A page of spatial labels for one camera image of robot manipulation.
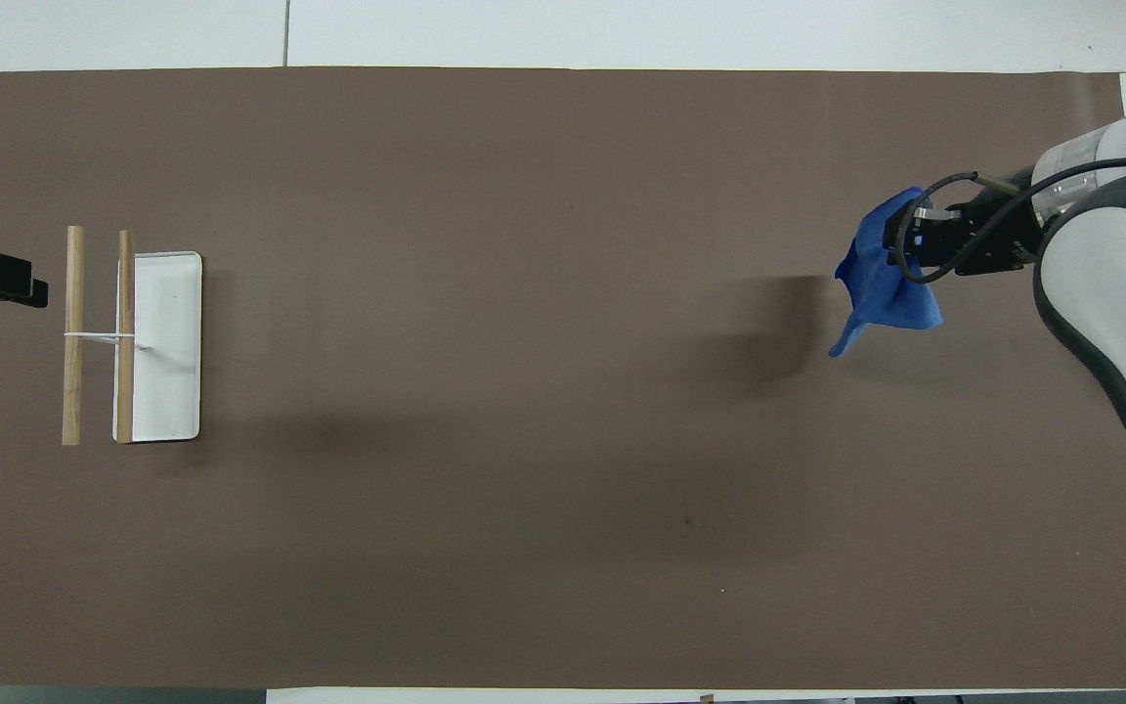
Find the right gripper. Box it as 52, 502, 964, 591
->
911, 184, 1044, 278

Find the blue towel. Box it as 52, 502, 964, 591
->
828, 187, 944, 359

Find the white rack with wooden bars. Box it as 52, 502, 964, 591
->
62, 226, 204, 447

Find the black cable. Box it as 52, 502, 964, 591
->
891, 172, 1049, 286

